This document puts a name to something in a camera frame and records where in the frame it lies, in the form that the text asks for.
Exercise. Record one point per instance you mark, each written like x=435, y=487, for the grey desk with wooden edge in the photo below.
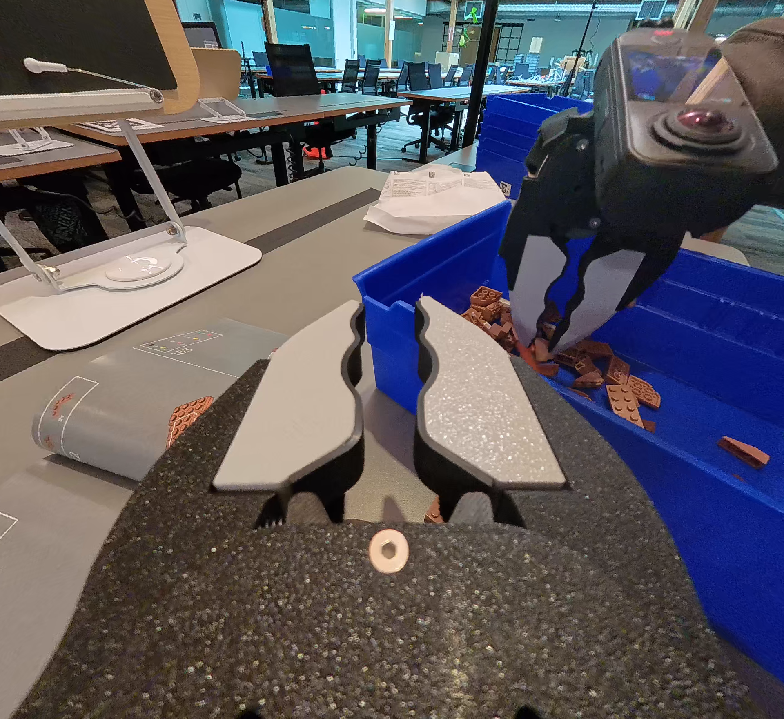
x=294, y=112

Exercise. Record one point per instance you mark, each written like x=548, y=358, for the brown lego plate assembly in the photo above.
x=433, y=514

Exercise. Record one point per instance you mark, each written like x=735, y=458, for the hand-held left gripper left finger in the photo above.
x=288, y=419

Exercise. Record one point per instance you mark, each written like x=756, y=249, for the white tablet stand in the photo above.
x=153, y=278

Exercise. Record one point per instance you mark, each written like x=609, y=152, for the brown lego brick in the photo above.
x=531, y=359

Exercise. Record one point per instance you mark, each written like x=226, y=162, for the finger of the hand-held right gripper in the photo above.
x=536, y=284
x=606, y=296

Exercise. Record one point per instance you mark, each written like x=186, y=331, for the brown lego slope piece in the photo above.
x=744, y=451

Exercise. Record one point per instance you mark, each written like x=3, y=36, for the black office chair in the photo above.
x=291, y=70

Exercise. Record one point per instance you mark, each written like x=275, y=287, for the grey office desk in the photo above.
x=453, y=93

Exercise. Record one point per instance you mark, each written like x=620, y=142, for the blue plastic bin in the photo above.
x=704, y=486

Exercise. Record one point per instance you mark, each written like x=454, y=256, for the wooden desk divider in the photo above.
x=217, y=73

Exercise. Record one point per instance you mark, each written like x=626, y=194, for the black pole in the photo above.
x=487, y=33

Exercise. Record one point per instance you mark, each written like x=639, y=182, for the pile of lego bricks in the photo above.
x=618, y=376

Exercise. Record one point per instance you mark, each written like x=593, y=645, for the black panel with wooden edge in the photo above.
x=79, y=2

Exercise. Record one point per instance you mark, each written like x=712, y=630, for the person's right hand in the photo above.
x=765, y=70

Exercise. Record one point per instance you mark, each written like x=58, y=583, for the stack of blue bins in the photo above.
x=508, y=137

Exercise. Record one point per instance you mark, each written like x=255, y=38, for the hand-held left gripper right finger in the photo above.
x=484, y=419

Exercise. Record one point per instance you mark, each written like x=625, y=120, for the clear acrylic stand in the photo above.
x=27, y=142
x=222, y=109

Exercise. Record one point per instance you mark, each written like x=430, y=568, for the white plastic bag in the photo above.
x=429, y=198

